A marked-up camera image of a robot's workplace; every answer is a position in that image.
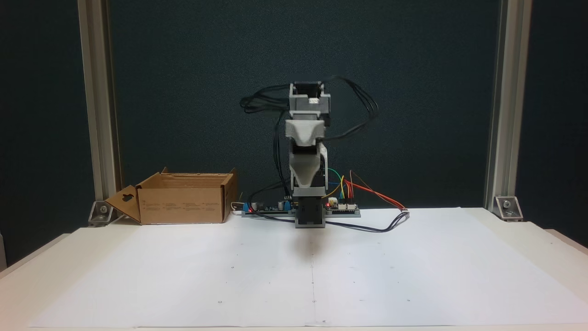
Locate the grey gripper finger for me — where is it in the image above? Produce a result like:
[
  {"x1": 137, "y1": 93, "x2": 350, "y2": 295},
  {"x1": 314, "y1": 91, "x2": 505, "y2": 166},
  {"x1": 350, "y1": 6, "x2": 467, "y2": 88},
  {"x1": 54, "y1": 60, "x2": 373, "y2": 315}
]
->
[{"x1": 289, "y1": 143, "x2": 323, "y2": 189}]

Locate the blue circuit board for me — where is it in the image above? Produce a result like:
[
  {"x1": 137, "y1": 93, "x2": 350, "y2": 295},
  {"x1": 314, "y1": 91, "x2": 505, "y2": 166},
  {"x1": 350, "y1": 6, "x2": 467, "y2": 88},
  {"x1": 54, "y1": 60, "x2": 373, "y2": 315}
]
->
[{"x1": 242, "y1": 199, "x2": 296, "y2": 218}]

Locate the brown cardboard box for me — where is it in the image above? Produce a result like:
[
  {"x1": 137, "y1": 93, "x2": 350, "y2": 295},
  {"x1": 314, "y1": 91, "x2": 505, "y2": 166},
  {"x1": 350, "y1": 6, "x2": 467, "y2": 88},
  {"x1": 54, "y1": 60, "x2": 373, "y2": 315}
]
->
[{"x1": 105, "y1": 167, "x2": 238, "y2": 226}]

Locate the large white paper sheet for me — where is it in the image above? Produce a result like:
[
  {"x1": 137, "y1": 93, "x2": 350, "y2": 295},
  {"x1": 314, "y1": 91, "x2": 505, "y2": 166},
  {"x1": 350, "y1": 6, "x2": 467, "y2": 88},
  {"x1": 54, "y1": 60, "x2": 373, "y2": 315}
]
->
[{"x1": 28, "y1": 208, "x2": 588, "y2": 328}]

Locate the green jumper wire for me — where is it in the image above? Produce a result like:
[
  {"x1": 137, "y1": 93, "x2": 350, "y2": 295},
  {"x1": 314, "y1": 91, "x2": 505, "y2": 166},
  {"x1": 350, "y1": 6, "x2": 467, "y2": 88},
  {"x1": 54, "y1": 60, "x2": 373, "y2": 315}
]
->
[{"x1": 327, "y1": 168, "x2": 345, "y2": 199}]

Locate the black servo cable bundle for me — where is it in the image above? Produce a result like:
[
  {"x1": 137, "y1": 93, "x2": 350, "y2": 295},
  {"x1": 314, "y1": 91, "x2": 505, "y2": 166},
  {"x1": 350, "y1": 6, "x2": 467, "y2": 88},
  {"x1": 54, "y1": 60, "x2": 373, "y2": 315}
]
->
[{"x1": 240, "y1": 76, "x2": 379, "y2": 194}]

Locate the yellow jumper wire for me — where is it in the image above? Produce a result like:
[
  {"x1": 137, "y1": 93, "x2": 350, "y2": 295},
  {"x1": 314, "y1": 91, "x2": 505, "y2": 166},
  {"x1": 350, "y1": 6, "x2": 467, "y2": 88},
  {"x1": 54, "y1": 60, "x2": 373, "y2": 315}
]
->
[{"x1": 322, "y1": 175, "x2": 346, "y2": 200}]

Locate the circuit board with jumper wires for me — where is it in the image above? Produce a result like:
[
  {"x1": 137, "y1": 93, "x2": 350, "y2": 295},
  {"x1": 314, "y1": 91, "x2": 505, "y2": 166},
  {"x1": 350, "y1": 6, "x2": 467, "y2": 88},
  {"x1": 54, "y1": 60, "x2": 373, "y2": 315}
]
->
[{"x1": 324, "y1": 197, "x2": 361, "y2": 218}]

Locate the orange red wire bundle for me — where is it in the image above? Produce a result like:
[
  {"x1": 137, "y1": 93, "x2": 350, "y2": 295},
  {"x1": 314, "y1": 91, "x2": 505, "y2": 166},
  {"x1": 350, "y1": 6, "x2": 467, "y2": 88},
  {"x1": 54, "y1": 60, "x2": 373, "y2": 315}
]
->
[{"x1": 344, "y1": 171, "x2": 408, "y2": 212}]

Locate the black cable with white connector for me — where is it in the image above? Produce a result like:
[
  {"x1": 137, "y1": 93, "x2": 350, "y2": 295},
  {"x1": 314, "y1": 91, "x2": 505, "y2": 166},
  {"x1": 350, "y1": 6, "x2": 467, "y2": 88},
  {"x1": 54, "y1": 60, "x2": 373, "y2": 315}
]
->
[{"x1": 248, "y1": 209, "x2": 411, "y2": 233}]

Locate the metal corner bracket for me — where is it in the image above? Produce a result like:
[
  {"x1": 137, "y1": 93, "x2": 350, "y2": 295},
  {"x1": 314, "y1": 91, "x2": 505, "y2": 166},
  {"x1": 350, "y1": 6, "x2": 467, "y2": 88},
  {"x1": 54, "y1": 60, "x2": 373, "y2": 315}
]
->
[
  {"x1": 87, "y1": 200, "x2": 115, "y2": 227},
  {"x1": 494, "y1": 195, "x2": 524, "y2": 222}
]

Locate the aluminium frame post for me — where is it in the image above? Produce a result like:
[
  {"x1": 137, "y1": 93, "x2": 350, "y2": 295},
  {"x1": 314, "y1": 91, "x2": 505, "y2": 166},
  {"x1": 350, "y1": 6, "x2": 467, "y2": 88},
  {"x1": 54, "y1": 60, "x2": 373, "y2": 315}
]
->
[
  {"x1": 483, "y1": 0, "x2": 533, "y2": 210},
  {"x1": 77, "y1": 0, "x2": 122, "y2": 203}
]

